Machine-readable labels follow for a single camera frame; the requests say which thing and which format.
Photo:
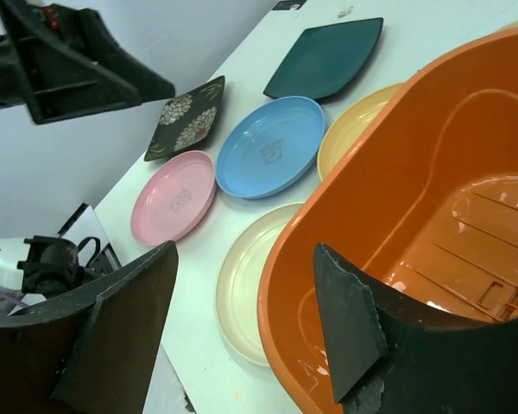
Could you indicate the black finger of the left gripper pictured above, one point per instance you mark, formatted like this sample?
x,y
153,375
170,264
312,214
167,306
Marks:
x,y
63,63

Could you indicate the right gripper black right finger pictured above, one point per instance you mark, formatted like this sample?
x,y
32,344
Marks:
x,y
389,353

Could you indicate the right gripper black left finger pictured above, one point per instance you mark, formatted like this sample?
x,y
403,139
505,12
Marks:
x,y
93,349

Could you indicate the black floral square plate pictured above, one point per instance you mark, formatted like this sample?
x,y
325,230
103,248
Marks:
x,y
187,121

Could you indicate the cream round plate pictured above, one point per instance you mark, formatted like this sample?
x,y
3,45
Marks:
x,y
239,279

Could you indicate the pink round plate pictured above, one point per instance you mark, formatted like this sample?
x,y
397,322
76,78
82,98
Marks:
x,y
175,199

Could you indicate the light blue round plate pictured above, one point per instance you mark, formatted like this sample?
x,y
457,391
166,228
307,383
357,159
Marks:
x,y
271,148

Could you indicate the peach round plate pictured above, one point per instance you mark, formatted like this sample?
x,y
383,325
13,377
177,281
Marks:
x,y
349,126

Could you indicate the dark teal square plate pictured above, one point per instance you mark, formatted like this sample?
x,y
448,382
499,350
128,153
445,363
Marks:
x,y
325,59

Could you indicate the orange plastic bin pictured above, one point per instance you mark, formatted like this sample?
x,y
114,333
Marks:
x,y
425,201

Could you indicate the black logo sticker left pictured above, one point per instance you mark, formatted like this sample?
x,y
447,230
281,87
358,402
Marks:
x,y
289,5

